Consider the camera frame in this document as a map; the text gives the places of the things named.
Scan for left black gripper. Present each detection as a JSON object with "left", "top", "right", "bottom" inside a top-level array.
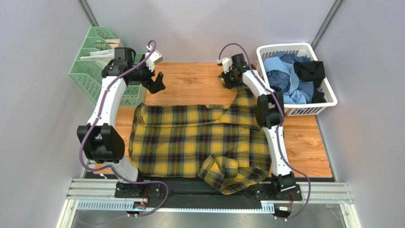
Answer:
[{"left": 128, "top": 55, "right": 165, "bottom": 94}]

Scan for yellow plaid long sleeve shirt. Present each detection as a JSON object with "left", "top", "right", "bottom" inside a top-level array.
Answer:
[{"left": 128, "top": 85, "right": 271, "bottom": 195}]

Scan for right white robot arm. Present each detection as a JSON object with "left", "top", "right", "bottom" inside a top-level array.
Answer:
[{"left": 217, "top": 54, "right": 296, "bottom": 195}]

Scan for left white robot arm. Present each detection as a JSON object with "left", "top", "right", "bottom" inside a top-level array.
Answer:
[{"left": 77, "top": 46, "right": 165, "bottom": 186}]

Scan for blue checked shirt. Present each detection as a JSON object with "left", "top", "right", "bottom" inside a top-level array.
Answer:
[{"left": 263, "top": 51, "right": 314, "bottom": 105}]

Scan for papers in organizer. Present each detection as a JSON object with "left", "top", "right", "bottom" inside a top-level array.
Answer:
[{"left": 77, "top": 37, "right": 124, "bottom": 62}]

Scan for white laundry basket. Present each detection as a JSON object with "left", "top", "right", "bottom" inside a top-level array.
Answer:
[{"left": 256, "top": 43, "right": 338, "bottom": 116}]

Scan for light blue shirt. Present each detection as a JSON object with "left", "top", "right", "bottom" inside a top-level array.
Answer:
[{"left": 263, "top": 57, "right": 309, "bottom": 105}]

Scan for green file organizer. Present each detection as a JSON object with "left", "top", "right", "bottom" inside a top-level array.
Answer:
[{"left": 69, "top": 27, "right": 146, "bottom": 107}]

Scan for black garment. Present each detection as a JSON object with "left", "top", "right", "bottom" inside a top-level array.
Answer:
[{"left": 293, "top": 61, "right": 326, "bottom": 104}]

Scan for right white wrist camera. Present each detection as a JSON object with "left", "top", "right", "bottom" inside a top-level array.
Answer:
[{"left": 217, "top": 57, "right": 232, "bottom": 74}]

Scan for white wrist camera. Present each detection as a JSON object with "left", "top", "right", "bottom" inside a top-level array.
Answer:
[
  {"left": 217, "top": 57, "right": 232, "bottom": 74},
  {"left": 145, "top": 45, "right": 163, "bottom": 72}
]

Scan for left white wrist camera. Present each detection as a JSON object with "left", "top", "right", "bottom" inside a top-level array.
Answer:
[{"left": 145, "top": 45, "right": 163, "bottom": 72}]

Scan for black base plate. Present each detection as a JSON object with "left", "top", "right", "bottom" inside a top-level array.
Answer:
[{"left": 85, "top": 171, "right": 303, "bottom": 210}]

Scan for aluminium rail frame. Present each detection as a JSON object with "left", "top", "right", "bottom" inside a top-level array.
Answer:
[{"left": 57, "top": 176, "right": 361, "bottom": 228}]

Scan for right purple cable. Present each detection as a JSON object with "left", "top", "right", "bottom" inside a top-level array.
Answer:
[{"left": 217, "top": 43, "right": 312, "bottom": 221}]

